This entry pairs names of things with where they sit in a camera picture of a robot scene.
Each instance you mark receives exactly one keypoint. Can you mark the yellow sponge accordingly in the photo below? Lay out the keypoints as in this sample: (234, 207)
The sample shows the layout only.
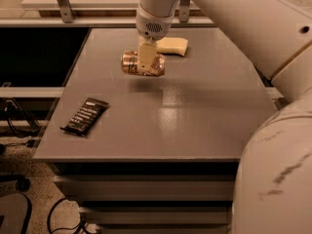
(169, 45)

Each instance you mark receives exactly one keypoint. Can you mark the orange soda can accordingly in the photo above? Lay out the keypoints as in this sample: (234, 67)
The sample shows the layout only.
(131, 65)

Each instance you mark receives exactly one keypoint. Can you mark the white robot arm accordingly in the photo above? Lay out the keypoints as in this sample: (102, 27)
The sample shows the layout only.
(273, 186)

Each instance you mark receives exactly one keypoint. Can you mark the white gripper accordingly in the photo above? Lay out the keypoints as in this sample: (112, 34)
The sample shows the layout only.
(152, 27)

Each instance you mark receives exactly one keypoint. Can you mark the black snack bar wrapper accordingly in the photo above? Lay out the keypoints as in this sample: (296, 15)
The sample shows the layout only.
(85, 117)

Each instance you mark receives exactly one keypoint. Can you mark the metal railing frame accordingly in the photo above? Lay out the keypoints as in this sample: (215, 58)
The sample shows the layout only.
(67, 13)

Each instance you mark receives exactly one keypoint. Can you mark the grey drawer cabinet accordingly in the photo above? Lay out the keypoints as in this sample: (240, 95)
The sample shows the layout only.
(162, 158)

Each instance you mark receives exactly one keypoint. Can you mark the black office chair base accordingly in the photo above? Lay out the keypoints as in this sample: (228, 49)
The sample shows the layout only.
(15, 208)

